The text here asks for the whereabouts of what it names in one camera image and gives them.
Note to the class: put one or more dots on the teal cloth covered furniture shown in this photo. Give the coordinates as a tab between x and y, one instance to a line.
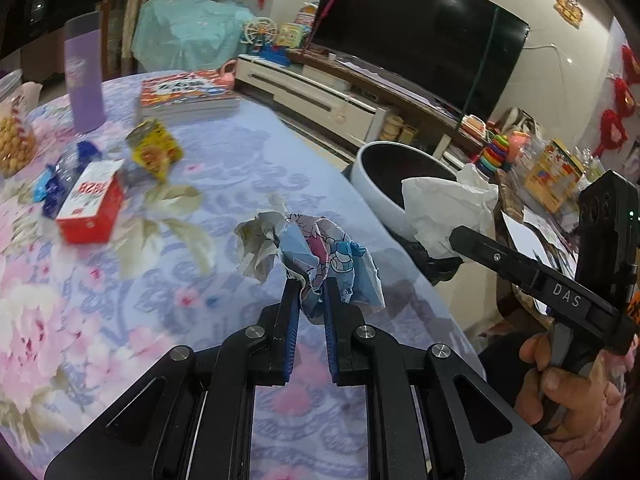
188	34

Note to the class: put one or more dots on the red white cigarette box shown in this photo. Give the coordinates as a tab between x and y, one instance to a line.
89	212

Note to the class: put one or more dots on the ferris wheel toy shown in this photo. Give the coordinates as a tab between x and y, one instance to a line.
258	33

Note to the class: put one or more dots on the blue white wrapper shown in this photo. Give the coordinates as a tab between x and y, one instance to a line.
314	250

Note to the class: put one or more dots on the rainbow stacking ring toy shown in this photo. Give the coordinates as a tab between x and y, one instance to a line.
494	155

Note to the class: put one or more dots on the white tissue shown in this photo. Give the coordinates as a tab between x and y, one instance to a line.
435	206

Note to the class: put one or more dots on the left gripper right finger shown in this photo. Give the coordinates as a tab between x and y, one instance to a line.
360	354

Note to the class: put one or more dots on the purple tumbler cup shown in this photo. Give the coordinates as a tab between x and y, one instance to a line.
83	71

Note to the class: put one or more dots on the black television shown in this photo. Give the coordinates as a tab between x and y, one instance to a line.
463	52

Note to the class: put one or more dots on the pink kettlebell toy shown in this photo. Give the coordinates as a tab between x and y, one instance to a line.
227	73

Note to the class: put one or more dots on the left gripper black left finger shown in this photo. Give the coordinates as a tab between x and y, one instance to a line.
261	354

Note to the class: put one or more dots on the floral blue tablecloth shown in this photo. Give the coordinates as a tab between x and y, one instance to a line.
79	324

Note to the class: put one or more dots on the white tv cabinet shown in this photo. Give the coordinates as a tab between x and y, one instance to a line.
316	99

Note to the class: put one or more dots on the clear plastic snack jar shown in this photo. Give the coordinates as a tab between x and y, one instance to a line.
18	143

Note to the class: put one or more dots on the white round trash bin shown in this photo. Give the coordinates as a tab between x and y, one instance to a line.
377	175

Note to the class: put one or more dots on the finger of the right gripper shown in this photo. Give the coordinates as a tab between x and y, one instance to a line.
509	264

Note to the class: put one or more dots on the blue plastic wrapper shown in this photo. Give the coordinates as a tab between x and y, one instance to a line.
57	180

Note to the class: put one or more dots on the stack of children's books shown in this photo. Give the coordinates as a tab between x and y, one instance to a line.
186	97

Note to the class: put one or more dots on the yellow snack bag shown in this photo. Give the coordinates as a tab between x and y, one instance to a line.
154	149

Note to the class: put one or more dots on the right hand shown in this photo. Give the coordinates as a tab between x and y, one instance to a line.
586	400

